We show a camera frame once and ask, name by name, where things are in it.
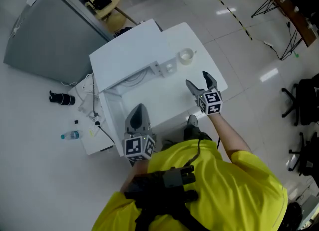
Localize brown wooden desk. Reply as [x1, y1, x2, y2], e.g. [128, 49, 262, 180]
[250, 0, 319, 61]

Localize round wooden table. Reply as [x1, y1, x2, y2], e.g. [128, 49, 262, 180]
[85, 0, 123, 21]

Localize clear plastic bag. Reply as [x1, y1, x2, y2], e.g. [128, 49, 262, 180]
[78, 93, 101, 119]

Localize round wooden stool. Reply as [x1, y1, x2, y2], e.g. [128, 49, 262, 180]
[106, 6, 139, 34]

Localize black office chair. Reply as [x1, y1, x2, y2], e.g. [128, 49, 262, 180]
[288, 131, 319, 177]
[281, 73, 319, 127]

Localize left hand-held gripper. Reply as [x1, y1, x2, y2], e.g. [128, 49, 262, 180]
[123, 103, 157, 167]

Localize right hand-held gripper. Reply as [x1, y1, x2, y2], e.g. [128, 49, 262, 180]
[185, 71, 223, 115]

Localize person's dark trousers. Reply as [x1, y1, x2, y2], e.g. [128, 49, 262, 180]
[161, 124, 213, 151]

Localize person's right forearm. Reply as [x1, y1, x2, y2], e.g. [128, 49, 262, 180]
[208, 112, 253, 161]

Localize white low platform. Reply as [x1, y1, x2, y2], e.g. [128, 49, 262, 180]
[68, 74, 116, 156]

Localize person's left forearm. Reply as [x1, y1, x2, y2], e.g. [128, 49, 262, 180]
[119, 159, 150, 194]

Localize grey metal cabinet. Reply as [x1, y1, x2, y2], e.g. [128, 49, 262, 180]
[3, 0, 112, 85]

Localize person's grey shoe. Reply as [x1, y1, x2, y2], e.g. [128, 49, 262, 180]
[186, 114, 199, 128]

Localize clear plastic water bottle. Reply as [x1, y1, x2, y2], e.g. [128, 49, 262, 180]
[60, 130, 83, 141]

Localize black insulated bottle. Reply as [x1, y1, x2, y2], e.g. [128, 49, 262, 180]
[49, 90, 76, 106]

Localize black chest harness with device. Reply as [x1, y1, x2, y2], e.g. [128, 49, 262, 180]
[124, 139, 221, 231]

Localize person's yellow shirt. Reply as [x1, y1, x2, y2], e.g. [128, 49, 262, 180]
[91, 139, 289, 231]

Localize yellow black floor tape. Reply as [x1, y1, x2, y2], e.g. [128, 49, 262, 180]
[209, 0, 275, 41]

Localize black power cable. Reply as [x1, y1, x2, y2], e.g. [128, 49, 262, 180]
[91, 73, 116, 145]

